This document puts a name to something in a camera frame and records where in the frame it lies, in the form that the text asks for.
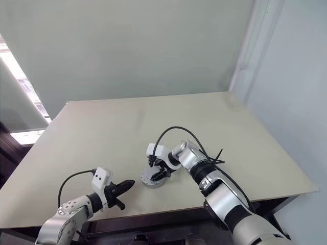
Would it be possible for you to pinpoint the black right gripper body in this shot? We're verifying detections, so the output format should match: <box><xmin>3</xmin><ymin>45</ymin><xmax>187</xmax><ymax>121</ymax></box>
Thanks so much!
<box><xmin>148</xmin><ymin>156</ymin><xmax>171</xmax><ymax>179</ymax></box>

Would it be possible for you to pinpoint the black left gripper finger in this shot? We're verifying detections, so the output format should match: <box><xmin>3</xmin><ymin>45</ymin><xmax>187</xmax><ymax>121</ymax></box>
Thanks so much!
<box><xmin>115</xmin><ymin>179</ymin><xmax>136</xmax><ymax>191</ymax></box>
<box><xmin>114</xmin><ymin>187</ymin><xmax>133</xmax><ymax>198</ymax></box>

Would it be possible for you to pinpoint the dark brown cabinet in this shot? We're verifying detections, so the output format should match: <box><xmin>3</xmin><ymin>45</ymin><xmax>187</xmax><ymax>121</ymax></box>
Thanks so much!
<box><xmin>0</xmin><ymin>121</ymin><xmax>34</xmax><ymax>186</ymax></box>

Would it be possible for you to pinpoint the dark table frame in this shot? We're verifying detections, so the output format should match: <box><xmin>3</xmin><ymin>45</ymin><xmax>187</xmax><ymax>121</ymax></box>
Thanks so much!
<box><xmin>0</xmin><ymin>195</ymin><xmax>298</xmax><ymax>245</ymax></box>

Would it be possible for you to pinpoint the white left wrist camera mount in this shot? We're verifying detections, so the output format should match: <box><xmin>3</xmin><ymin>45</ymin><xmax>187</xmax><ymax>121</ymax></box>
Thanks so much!
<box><xmin>91</xmin><ymin>167</ymin><xmax>114</xmax><ymax>209</ymax></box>

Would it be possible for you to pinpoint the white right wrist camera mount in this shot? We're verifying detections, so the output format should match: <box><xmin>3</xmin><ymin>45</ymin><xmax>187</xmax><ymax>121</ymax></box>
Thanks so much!
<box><xmin>146</xmin><ymin>143</ymin><xmax>170</xmax><ymax>159</ymax></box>

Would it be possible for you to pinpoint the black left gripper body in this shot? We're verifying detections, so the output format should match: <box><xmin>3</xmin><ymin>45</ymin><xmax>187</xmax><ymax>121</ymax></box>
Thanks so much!
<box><xmin>104</xmin><ymin>183</ymin><xmax>126</xmax><ymax>211</ymax></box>

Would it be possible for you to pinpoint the dark rounded shape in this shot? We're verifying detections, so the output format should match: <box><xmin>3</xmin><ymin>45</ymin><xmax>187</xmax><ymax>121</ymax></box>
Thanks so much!
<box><xmin>134</xmin><ymin>233</ymin><xmax>154</xmax><ymax>245</ymax></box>

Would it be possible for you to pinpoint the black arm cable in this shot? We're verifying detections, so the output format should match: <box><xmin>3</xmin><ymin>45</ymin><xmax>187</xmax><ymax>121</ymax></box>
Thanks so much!
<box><xmin>152</xmin><ymin>126</ymin><xmax>256</xmax><ymax>212</ymax></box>
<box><xmin>58</xmin><ymin>169</ymin><xmax>97</xmax><ymax>208</ymax></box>

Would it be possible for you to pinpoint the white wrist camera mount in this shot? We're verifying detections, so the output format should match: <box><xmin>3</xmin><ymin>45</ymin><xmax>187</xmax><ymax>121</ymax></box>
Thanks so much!
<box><xmin>146</xmin><ymin>143</ymin><xmax>170</xmax><ymax>159</ymax></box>
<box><xmin>91</xmin><ymin>167</ymin><xmax>114</xmax><ymax>209</ymax></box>

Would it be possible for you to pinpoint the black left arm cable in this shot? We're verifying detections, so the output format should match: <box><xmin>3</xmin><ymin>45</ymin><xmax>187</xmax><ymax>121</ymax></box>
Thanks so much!
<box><xmin>58</xmin><ymin>169</ymin><xmax>97</xmax><ymax>208</ymax></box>

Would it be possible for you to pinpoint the grey tape roll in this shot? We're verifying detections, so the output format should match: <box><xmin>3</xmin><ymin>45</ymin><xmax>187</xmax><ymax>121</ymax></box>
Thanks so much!
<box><xmin>139</xmin><ymin>167</ymin><xmax>167</xmax><ymax>190</ymax></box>

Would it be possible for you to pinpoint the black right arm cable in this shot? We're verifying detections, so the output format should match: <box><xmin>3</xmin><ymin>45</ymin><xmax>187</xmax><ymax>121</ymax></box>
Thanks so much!
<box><xmin>152</xmin><ymin>126</ymin><xmax>256</xmax><ymax>212</ymax></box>

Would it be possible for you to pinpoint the round grey hinged motor lid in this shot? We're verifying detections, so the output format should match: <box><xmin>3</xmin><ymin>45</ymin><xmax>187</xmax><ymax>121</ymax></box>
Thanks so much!
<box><xmin>140</xmin><ymin>167</ymin><xmax>164</xmax><ymax>184</ymax></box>

